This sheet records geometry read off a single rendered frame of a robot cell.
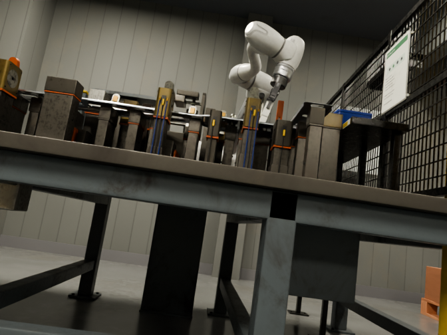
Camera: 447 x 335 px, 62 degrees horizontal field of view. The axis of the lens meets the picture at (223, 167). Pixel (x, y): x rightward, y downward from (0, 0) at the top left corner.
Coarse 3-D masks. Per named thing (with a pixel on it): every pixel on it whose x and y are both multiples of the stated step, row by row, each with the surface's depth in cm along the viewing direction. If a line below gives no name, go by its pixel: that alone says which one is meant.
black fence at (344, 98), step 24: (432, 24) 137; (384, 48) 182; (360, 72) 211; (336, 96) 251; (408, 96) 145; (432, 96) 130; (384, 120) 164; (384, 144) 162; (408, 144) 143; (384, 168) 161; (432, 168) 124; (408, 192) 137; (432, 192) 119
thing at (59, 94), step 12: (48, 84) 145; (60, 84) 145; (72, 84) 145; (48, 96) 144; (60, 96) 144; (72, 96) 144; (48, 108) 143; (60, 108) 144; (72, 108) 145; (48, 120) 143; (60, 120) 143; (72, 120) 146; (36, 132) 142; (48, 132) 142; (60, 132) 142; (72, 132) 148
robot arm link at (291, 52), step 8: (288, 40) 166; (296, 40) 167; (288, 48) 164; (296, 48) 166; (304, 48) 170; (280, 56) 165; (288, 56) 165; (296, 56) 166; (288, 64) 166; (296, 64) 167
